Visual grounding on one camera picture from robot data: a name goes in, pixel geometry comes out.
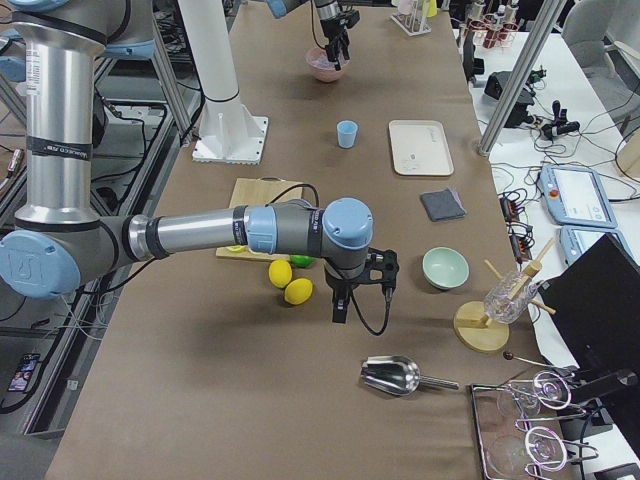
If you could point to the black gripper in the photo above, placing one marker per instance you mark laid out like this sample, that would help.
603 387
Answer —
338 285
329 28

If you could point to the pink bowl of ice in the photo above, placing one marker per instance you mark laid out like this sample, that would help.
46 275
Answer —
322 68

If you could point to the white cup rack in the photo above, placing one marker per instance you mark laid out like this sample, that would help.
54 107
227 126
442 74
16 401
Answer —
412 16

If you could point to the light blue plastic cup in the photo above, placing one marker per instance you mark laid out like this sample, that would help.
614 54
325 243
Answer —
346 131

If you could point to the metal ice scoop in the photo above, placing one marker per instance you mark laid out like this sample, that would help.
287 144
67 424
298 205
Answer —
399 375

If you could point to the yellow lemon outer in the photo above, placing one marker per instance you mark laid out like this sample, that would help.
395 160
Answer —
298 291

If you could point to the green lime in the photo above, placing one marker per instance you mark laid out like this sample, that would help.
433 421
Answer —
301 261

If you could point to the yellow lemon near board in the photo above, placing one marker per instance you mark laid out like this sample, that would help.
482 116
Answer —
280 273

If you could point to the mint green bowl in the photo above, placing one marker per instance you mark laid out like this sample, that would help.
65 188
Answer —
445 268

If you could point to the wooden cutting board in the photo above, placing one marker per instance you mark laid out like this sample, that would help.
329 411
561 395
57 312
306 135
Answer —
254 192

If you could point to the cream rabbit tray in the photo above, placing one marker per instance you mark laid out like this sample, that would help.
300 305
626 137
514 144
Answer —
420 148

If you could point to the wooden glass stand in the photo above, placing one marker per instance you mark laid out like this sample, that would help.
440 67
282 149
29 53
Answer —
483 326

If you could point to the grey folded cloth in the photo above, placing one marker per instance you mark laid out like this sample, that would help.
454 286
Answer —
443 205

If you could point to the crystal glass on stand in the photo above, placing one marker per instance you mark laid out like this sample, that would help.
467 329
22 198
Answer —
510 297

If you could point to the teach pendant lower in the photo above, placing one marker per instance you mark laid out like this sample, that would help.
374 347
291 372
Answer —
575 240

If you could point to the teach pendant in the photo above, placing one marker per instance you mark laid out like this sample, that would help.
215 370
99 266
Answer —
576 196
575 240

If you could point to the teach pendant upper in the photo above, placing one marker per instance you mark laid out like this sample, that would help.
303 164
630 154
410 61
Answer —
576 196

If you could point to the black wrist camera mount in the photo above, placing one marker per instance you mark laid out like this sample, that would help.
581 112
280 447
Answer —
384 270

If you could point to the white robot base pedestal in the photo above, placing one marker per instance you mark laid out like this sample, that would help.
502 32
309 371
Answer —
227 132

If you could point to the aluminium frame post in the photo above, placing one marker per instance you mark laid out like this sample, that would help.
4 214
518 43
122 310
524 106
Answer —
536 39

